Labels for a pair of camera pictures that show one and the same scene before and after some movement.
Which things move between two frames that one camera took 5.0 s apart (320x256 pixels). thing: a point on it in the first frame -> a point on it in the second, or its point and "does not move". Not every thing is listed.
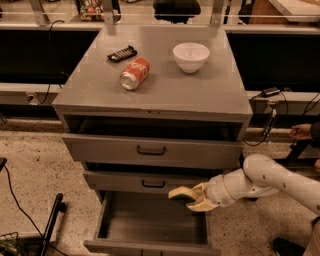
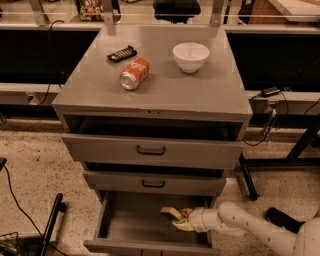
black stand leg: [60, 205] does not move
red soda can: [136, 73] does not move
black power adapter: [269, 92] does not move
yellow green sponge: [183, 195] -> [172, 212]
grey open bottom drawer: [149, 224] does not move
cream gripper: [216, 191] -> [197, 219]
